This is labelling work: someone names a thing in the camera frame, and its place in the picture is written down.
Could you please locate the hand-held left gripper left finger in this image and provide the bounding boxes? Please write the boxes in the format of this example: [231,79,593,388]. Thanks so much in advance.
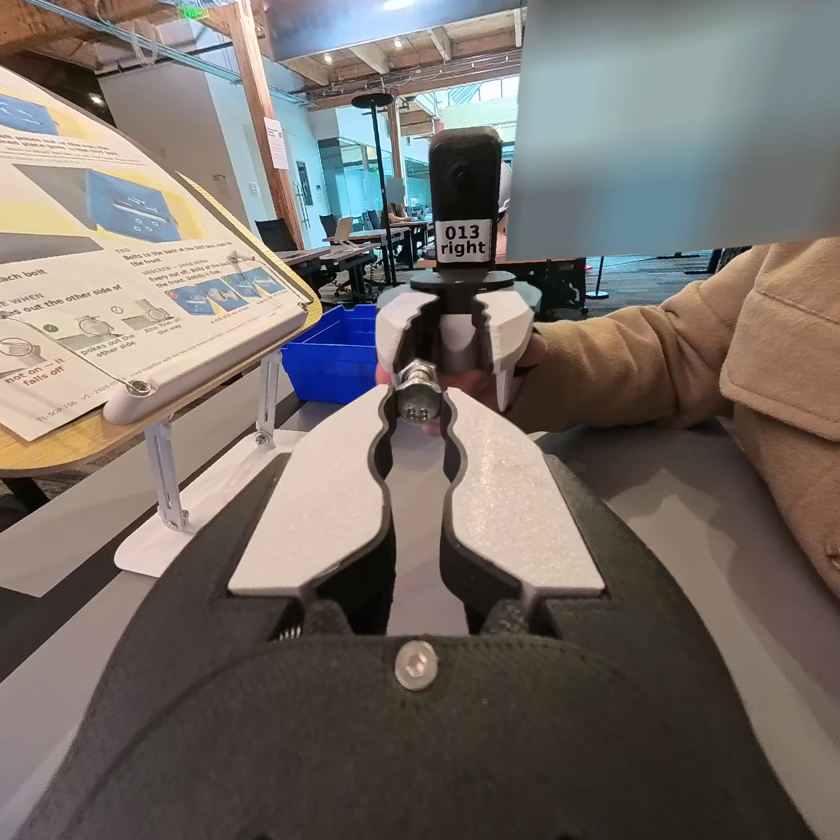
[226,385,398,634]

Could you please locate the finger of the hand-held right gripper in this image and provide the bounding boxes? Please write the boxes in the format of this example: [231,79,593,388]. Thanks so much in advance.
[375,293,439,385]
[476,283,534,412]

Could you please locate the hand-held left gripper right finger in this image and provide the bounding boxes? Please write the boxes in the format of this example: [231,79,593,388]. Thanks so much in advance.
[441,390,605,634]

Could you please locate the silver hex bolt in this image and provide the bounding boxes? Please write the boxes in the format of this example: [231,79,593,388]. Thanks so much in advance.
[395,371,442,426]

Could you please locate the person's right forearm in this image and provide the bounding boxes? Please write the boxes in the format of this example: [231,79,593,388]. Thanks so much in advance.
[508,282,742,434]

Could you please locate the dark office desk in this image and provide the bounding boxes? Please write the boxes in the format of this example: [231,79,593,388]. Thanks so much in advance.
[348,220,434,270]
[276,243,382,303]

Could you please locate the grey desk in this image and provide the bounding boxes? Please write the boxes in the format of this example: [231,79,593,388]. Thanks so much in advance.
[0,367,840,840]

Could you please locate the person's right hand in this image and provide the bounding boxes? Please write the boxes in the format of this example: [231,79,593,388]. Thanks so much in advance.
[449,335,547,421]

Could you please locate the blue plastic bin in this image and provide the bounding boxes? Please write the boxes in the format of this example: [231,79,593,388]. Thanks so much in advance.
[281,303,382,404]

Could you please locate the black office chair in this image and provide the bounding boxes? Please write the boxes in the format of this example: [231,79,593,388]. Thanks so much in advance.
[255,218,299,253]

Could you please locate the wooden document board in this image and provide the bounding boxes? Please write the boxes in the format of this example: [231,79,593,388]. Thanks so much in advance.
[0,62,324,476]

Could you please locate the beige jacket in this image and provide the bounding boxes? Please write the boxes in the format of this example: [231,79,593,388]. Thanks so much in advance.
[656,239,840,598]

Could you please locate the printed instruction sheet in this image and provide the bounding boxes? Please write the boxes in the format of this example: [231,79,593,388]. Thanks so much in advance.
[0,66,309,442]

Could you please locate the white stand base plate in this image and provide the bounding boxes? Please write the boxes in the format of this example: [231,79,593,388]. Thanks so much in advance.
[115,420,454,578]

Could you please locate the white stand bracket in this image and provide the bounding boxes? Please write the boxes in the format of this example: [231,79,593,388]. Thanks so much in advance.
[255,351,283,450]
[144,420,194,532]

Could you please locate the wooden support post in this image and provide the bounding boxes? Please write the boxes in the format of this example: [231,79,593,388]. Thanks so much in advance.
[223,0,309,250]

